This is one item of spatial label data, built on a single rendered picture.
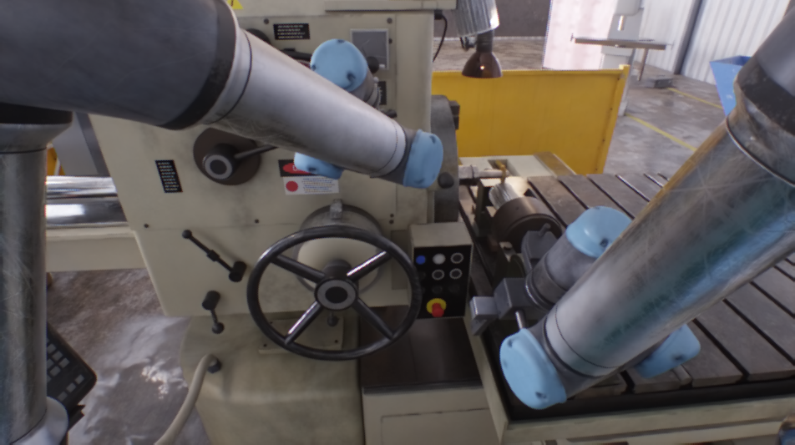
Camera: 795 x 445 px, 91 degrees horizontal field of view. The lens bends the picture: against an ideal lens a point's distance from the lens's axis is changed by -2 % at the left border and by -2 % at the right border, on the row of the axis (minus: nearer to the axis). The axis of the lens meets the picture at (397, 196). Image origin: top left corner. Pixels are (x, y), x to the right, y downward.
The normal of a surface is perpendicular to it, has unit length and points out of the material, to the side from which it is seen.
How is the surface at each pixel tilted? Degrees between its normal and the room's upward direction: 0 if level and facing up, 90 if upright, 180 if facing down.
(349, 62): 60
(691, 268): 99
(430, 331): 0
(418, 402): 90
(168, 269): 90
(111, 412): 0
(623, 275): 87
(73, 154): 90
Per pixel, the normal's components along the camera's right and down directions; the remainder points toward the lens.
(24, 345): 0.98, 0.19
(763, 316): 0.00, -0.88
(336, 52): -0.11, -0.02
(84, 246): 0.07, 0.48
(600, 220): 0.17, -0.62
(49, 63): 0.25, 0.69
